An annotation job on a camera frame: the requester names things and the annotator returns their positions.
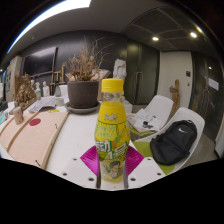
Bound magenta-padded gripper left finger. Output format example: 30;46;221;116
61;144;102;190

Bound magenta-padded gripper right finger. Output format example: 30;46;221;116
123;145;166;190

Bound yellow drink bottle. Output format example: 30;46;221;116
94;78;131;184

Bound green seat cushion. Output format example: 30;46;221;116
133;140;176;176

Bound papers on chair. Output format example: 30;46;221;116
126;108;163;134

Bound grey plant saucer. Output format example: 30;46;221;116
64;101;101;115

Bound light wooden drawing board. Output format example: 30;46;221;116
6;110;70;170
0;113;37;152

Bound white chair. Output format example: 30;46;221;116
131;94;174;134
133;106;206;176

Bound dried plant in dark pot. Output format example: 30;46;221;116
64;35;114;110

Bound flat round red coaster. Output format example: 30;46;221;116
28;117;42;127

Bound carved wooden figure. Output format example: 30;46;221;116
168;78;181;118

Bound white plaster bust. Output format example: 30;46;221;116
42;80;51;98

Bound wooden easel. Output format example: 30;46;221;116
49;61;68;87

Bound white plaster sculpture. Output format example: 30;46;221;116
112;58;128;82

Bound golden brown relief sculpture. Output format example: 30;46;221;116
13;73;38;111

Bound white cabinet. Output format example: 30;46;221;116
4;54;23;101

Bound long ceiling strip light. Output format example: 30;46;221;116
6;0;93;54

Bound dark wall screen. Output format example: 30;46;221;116
22;46;58;77

